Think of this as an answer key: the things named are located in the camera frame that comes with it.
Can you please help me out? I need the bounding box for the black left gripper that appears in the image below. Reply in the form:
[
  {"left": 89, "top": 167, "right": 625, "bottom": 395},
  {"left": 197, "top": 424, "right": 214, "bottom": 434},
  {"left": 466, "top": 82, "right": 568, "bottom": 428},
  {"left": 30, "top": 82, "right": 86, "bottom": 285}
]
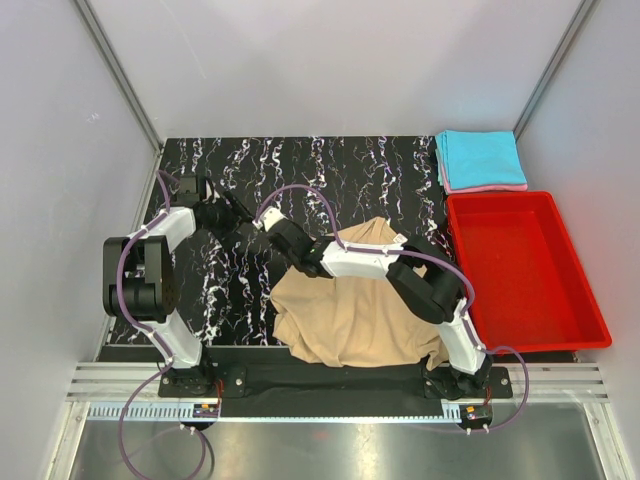
[{"left": 202, "top": 190, "right": 255, "bottom": 247}]

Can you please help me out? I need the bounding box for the beige t shirt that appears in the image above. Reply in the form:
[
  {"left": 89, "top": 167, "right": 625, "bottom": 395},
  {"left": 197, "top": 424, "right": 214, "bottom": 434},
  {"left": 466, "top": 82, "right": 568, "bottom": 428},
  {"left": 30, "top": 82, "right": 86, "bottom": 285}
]
[{"left": 269, "top": 217, "right": 451, "bottom": 369}]

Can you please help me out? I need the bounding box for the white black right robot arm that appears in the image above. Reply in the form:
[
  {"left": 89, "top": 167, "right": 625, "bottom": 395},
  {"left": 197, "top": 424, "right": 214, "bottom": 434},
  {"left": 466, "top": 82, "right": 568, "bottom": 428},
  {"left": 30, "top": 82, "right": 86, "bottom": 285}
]
[{"left": 254, "top": 207, "right": 493, "bottom": 399}]

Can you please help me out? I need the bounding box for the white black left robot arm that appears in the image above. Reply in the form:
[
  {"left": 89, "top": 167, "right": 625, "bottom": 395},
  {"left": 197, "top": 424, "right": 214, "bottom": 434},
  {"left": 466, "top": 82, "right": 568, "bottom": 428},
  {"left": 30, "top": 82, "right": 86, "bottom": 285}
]
[{"left": 102, "top": 171, "right": 253, "bottom": 396}]

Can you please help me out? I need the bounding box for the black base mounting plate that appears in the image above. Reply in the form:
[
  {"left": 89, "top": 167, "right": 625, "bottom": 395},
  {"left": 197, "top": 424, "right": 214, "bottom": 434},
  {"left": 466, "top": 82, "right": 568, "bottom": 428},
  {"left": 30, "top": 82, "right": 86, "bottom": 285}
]
[{"left": 158, "top": 346, "right": 514, "bottom": 422}]

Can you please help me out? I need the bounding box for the folded light blue t shirt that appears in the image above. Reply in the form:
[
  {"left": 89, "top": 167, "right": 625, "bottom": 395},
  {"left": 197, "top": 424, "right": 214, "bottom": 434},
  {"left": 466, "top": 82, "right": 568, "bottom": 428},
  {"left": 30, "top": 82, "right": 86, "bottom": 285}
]
[{"left": 435, "top": 130, "right": 527, "bottom": 192}]

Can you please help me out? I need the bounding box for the red plastic bin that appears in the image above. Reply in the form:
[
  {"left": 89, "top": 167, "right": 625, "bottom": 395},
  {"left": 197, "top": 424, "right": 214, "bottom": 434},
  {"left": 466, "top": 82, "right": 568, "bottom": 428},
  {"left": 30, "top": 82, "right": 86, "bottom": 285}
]
[{"left": 447, "top": 191, "right": 612, "bottom": 353}]

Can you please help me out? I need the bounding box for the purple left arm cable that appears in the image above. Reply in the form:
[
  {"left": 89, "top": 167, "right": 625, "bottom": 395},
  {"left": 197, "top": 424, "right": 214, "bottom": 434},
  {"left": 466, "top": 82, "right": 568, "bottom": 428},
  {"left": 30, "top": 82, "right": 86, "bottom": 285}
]
[{"left": 115, "top": 169, "right": 216, "bottom": 477}]

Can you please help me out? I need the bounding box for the left aluminium corner post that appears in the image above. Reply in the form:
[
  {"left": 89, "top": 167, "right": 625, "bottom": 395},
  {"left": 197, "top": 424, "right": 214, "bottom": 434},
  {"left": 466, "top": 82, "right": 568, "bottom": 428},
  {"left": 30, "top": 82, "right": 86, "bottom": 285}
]
[{"left": 73, "top": 0, "right": 164, "bottom": 154}]

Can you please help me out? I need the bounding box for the aluminium corner post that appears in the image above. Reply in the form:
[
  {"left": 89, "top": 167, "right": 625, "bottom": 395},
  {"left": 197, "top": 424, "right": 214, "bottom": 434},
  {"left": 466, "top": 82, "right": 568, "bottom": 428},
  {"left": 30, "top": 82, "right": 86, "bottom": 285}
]
[
  {"left": 513, "top": 0, "right": 600, "bottom": 140},
  {"left": 73, "top": 0, "right": 164, "bottom": 154}
]

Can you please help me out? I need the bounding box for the white slotted cable duct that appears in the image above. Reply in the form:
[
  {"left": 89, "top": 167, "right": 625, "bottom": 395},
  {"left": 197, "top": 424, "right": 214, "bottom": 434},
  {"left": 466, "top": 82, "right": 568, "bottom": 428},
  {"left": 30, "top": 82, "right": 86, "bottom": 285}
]
[{"left": 88, "top": 402, "right": 221, "bottom": 422}]

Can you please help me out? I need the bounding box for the right aluminium corner post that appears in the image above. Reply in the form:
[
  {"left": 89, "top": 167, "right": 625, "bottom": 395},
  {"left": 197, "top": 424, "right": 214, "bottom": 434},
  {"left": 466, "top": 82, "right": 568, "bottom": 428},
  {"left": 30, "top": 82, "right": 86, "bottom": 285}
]
[{"left": 513, "top": 0, "right": 600, "bottom": 140}]

